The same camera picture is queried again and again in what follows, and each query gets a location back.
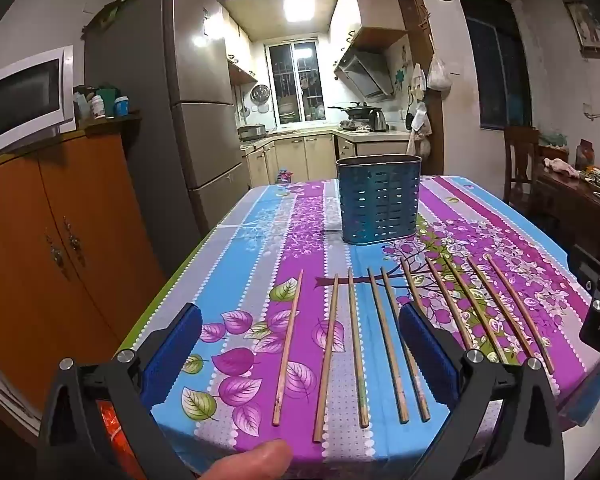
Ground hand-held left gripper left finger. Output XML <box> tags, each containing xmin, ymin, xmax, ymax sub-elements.
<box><xmin>37</xmin><ymin>302</ymin><xmax>203</xmax><ymax>480</ymax></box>

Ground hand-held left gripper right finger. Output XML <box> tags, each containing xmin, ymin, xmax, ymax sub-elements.
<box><xmin>397</xmin><ymin>302</ymin><xmax>566</xmax><ymax>480</ymax></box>

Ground bunch of wooden chopsticks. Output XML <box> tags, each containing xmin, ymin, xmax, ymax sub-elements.
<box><xmin>272</xmin><ymin>254</ymin><xmax>556</xmax><ymax>443</ymax></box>

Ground blue perforated utensil holder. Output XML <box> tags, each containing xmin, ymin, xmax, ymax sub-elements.
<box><xmin>336</xmin><ymin>155</ymin><xmax>423</xmax><ymax>246</ymax></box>

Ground person's left hand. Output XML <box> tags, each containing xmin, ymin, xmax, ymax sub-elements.
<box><xmin>199</xmin><ymin>439</ymin><xmax>294</xmax><ymax>480</ymax></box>

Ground dark wooden side table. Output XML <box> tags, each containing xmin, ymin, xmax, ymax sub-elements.
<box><xmin>535</xmin><ymin>145</ymin><xmax>600</xmax><ymax>261</ymax></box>

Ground pink cloth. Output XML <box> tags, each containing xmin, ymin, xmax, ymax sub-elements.
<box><xmin>544</xmin><ymin>157</ymin><xmax>581</xmax><ymax>178</ymax></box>

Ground dark wooden chair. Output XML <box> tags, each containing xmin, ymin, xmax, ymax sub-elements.
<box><xmin>502</xmin><ymin>126</ymin><xmax>541</xmax><ymax>206</ymax></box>

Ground floral purple blue tablecloth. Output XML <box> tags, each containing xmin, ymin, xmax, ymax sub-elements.
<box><xmin>117</xmin><ymin>175</ymin><xmax>600</xmax><ymax>480</ymax></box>

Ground orange wooden cabinet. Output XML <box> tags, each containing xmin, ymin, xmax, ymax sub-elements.
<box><xmin>0</xmin><ymin>115</ymin><xmax>168</xmax><ymax>411</ymax></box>

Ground hanging beige cloth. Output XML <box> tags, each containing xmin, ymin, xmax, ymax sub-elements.
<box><xmin>406</xmin><ymin>127</ymin><xmax>432</xmax><ymax>157</ymax></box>

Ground dark room window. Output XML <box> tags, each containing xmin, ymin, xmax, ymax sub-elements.
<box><xmin>455</xmin><ymin>0</ymin><xmax>533</xmax><ymax>131</ymax></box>

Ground beige kitchen base cabinets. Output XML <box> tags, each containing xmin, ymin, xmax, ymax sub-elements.
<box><xmin>240</xmin><ymin>130</ymin><xmax>411</xmax><ymax>188</ymax></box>

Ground hanging white plastic bag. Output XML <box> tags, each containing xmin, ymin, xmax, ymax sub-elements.
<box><xmin>426</xmin><ymin>55</ymin><xmax>452</xmax><ymax>92</ymax></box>

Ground hanging white mitt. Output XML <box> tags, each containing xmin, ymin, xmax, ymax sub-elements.
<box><xmin>409</xmin><ymin>63</ymin><xmax>428</xmax><ymax>101</ymax></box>

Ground green container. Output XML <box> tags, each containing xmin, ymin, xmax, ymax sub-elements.
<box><xmin>96</xmin><ymin>87</ymin><xmax>118</xmax><ymax>118</ymax></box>

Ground black wok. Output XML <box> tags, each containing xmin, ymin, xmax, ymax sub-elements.
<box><xmin>327</xmin><ymin>102</ymin><xmax>383</xmax><ymax>117</ymax></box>

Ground grey three-door refrigerator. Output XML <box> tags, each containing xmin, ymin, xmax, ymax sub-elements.
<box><xmin>82</xmin><ymin>0</ymin><xmax>253</xmax><ymax>266</ymax></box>

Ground white microwave oven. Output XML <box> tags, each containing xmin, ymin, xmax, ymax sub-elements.
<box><xmin>0</xmin><ymin>46</ymin><xmax>76</xmax><ymax>163</ymax></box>

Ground steel range hood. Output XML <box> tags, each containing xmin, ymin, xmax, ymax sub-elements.
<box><xmin>334</xmin><ymin>50</ymin><xmax>393</xmax><ymax>101</ymax></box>

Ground white-framed kitchen window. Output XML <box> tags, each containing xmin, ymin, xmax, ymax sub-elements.
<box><xmin>265</xmin><ymin>40</ymin><xmax>326</xmax><ymax>123</ymax></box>

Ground beige cabinet above range hood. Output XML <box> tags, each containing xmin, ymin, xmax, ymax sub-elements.
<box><xmin>330</xmin><ymin>0</ymin><xmax>408</xmax><ymax>61</ymax></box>

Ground dark leaves on refrigerator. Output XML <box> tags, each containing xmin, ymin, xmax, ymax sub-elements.
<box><xmin>82</xmin><ymin>0</ymin><xmax>131</xmax><ymax>36</ymax></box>

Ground square ceiling light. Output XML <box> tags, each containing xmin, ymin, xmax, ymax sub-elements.
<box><xmin>282</xmin><ymin>0</ymin><xmax>316</xmax><ymax>23</ymax></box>

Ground framed wall picture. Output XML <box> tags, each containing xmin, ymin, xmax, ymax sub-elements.
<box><xmin>562</xmin><ymin>0</ymin><xmax>600</xmax><ymax>56</ymax></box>

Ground beige wall cabinets with knobs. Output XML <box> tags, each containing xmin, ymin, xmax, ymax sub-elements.
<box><xmin>222</xmin><ymin>7</ymin><xmax>258</xmax><ymax>86</ymax></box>

